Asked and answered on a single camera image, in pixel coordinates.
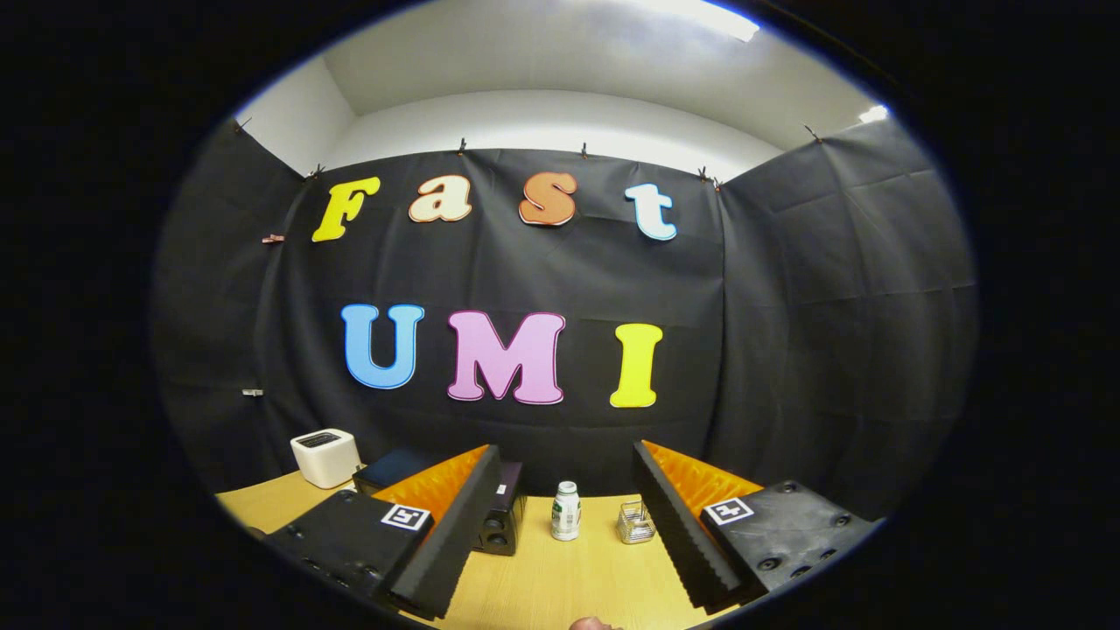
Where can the small ceiling light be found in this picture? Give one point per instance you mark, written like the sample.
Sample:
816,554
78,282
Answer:
873,115

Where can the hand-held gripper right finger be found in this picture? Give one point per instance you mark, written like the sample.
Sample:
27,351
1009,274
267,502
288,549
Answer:
669,516

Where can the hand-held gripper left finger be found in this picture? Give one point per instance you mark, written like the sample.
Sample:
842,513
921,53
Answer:
459,516

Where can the white bottle green label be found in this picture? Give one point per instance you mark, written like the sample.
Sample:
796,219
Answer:
566,516

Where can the white toaster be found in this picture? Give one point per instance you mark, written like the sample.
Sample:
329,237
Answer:
325,459

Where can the black toaster oven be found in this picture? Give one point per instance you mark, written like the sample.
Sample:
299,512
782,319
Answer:
394,468

